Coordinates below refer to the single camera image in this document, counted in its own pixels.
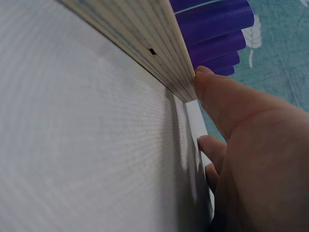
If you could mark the person's right hand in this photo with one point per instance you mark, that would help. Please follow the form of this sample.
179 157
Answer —
260 164

